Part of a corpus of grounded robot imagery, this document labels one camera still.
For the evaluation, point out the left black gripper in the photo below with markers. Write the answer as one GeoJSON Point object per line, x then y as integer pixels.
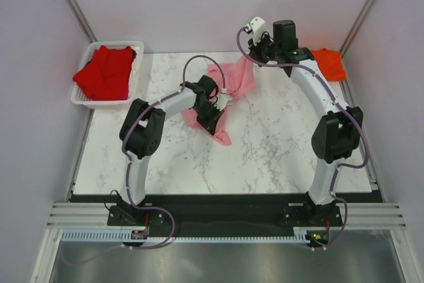
{"type": "Point", "coordinates": [211, 124]}

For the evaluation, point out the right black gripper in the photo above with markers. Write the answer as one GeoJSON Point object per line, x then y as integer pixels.
{"type": "Point", "coordinates": [255, 48]}

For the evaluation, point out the pink t shirt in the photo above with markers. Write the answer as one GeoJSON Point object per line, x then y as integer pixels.
{"type": "Point", "coordinates": [239, 79]}

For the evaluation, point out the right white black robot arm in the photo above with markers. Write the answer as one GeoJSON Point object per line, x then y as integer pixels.
{"type": "Point", "coordinates": [339, 129]}

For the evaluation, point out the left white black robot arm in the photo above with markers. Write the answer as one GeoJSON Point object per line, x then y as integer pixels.
{"type": "Point", "coordinates": [141, 135]}

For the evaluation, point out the folded orange t shirt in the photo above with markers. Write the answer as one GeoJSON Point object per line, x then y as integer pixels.
{"type": "Point", "coordinates": [330, 64]}

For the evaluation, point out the red t shirt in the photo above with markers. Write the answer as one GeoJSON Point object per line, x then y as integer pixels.
{"type": "Point", "coordinates": [106, 76]}

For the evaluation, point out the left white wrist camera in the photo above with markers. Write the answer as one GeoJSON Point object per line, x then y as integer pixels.
{"type": "Point", "coordinates": [222, 101]}

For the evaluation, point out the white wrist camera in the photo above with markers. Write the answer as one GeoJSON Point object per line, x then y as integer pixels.
{"type": "Point", "coordinates": [256, 27]}
{"type": "Point", "coordinates": [222, 101]}

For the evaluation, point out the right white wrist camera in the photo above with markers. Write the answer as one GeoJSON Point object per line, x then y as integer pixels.
{"type": "Point", "coordinates": [256, 27]}

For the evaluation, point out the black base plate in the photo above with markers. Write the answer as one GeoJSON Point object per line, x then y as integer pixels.
{"type": "Point", "coordinates": [218, 216]}

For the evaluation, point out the white slotted cable duct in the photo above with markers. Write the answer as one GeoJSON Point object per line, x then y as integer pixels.
{"type": "Point", "coordinates": [133, 236]}

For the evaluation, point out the aluminium profile rail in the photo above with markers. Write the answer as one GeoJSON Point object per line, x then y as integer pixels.
{"type": "Point", "coordinates": [361, 216]}

